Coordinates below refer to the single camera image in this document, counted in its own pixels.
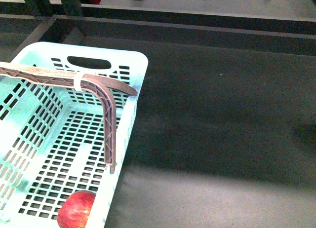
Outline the brown basket handle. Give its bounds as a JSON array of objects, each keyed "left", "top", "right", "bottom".
[{"left": 0, "top": 62, "right": 137, "bottom": 174}]

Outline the light blue plastic basket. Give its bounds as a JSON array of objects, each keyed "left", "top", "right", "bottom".
[{"left": 0, "top": 41, "right": 149, "bottom": 228}]

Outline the black upper display tray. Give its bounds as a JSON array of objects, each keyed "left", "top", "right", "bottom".
[{"left": 0, "top": 0, "right": 316, "bottom": 36}]

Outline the black left upright post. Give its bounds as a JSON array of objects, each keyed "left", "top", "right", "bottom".
[{"left": 19, "top": 0, "right": 83, "bottom": 18}]

